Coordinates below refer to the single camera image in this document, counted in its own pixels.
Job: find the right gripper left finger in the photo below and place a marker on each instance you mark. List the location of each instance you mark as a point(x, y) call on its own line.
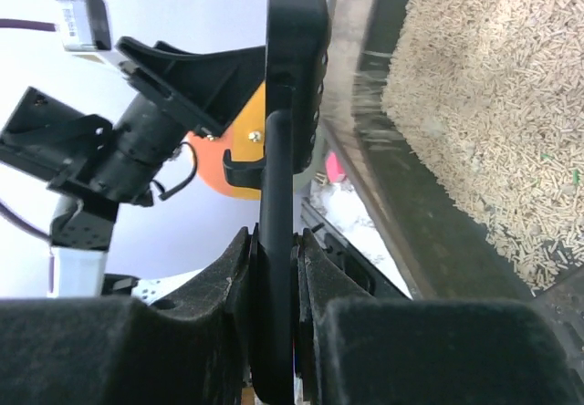
point(119, 350)

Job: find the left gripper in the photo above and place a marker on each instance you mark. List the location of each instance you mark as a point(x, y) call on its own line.
point(202, 93)

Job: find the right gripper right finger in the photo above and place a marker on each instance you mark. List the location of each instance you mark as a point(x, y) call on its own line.
point(354, 348)

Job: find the black litter scoop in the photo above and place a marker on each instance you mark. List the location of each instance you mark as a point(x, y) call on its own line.
point(297, 38)

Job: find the dark grey litter box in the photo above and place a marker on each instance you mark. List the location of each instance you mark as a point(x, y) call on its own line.
point(439, 251)

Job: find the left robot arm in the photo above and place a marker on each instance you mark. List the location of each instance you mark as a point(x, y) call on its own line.
point(96, 165)

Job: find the beige cat litter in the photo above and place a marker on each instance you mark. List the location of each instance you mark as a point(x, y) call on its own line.
point(489, 96)

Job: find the cream cylinder with orange lid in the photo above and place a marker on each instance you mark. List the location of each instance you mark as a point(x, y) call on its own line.
point(245, 138)

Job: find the small pink object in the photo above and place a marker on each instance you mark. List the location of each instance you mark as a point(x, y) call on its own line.
point(334, 169)

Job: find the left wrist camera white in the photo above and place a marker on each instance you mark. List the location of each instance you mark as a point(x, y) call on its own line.
point(84, 31)

